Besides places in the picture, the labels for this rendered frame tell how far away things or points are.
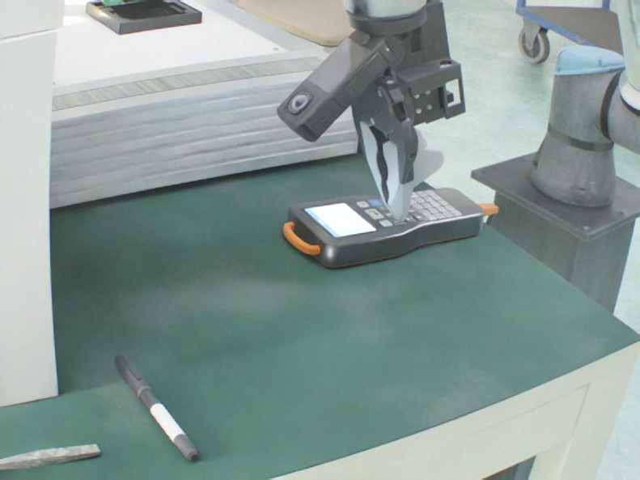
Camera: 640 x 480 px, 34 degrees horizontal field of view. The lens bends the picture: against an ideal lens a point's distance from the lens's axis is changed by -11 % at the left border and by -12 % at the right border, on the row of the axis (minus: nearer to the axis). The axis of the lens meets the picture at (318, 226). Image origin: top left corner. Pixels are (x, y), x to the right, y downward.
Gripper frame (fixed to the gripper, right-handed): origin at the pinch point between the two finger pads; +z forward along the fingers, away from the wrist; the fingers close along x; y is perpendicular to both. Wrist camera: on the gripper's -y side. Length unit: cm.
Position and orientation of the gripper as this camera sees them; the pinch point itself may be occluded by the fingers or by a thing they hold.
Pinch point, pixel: (396, 207)
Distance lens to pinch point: 109.3
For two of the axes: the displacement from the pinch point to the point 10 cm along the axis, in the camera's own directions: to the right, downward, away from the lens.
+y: 8.7, -3.7, 3.4
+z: 1.3, 8.2, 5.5
